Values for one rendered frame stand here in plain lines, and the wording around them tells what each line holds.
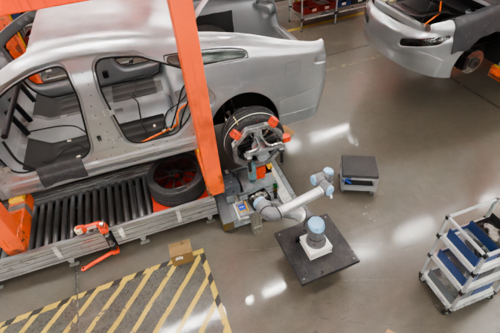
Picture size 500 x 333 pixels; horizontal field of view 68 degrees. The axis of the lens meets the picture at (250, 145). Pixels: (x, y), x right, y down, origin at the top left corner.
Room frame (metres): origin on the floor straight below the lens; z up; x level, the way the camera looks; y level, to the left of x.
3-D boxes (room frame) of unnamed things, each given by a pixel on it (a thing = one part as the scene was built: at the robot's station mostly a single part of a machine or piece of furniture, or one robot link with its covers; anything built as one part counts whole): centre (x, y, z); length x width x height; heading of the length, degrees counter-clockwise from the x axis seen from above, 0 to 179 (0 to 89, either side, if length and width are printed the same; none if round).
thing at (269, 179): (3.05, -0.04, 0.32); 0.40 x 0.30 x 0.28; 106
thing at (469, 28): (4.14, -2.86, 1.36); 0.71 x 0.30 x 0.51; 106
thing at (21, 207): (2.44, 2.35, 0.69); 0.52 x 0.17 x 0.35; 16
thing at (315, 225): (2.01, -0.54, 0.57); 0.17 x 0.15 x 0.18; 26
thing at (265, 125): (2.89, -0.08, 0.85); 0.54 x 0.07 x 0.54; 106
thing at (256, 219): (2.44, 0.00, 0.21); 0.10 x 0.10 x 0.42; 16
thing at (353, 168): (2.97, -1.24, 0.17); 0.43 x 0.36 x 0.34; 79
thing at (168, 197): (2.97, 0.86, 0.39); 0.66 x 0.66 x 0.24
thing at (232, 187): (2.96, 0.29, 0.26); 0.42 x 0.18 x 0.35; 16
